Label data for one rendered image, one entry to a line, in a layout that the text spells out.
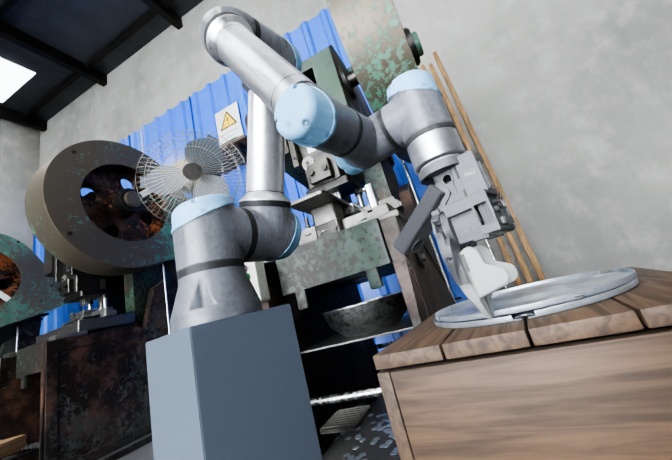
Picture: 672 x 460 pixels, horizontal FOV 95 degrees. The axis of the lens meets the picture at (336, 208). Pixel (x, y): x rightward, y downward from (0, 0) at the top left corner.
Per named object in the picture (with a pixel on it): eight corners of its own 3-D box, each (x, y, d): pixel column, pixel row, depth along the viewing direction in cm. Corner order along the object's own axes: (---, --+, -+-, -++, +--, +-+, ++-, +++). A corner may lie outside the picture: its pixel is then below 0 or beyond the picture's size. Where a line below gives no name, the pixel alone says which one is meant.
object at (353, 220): (392, 218, 103) (386, 201, 105) (281, 257, 118) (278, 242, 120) (409, 228, 130) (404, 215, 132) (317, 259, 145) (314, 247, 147)
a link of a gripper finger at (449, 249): (465, 285, 38) (439, 218, 40) (453, 287, 39) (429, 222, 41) (479, 279, 41) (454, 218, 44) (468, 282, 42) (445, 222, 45)
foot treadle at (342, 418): (362, 452, 68) (355, 425, 70) (323, 455, 71) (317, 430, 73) (411, 370, 121) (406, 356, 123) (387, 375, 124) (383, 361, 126)
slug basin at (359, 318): (407, 326, 93) (397, 293, 96) (312, 348, 105) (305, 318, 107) (424, 311, 124) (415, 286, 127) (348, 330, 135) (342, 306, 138)
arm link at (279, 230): (218, 263, 67) (224, 28, 72) (272, 259, 78) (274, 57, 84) (252, 266, 59) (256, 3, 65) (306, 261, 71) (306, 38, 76)
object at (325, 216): (332, 226, 95) (322, 187, 99) (294, 241, 99) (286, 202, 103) (359, 234, 117) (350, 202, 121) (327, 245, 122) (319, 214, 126)
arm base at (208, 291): (195, 325, 44) (187, 258, 47) (157, 339, 53) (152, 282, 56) (279, 306, 55) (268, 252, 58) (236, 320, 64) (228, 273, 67)
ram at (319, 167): (336, 172, 117) (318, 108, 126) (303, 187, 122) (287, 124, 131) (352, 183, 133) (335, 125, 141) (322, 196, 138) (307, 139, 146)
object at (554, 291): (701, 264, 37) (697, 258, 37) (470, 329, 36) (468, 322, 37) (553, 279, 65) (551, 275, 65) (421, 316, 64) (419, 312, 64)
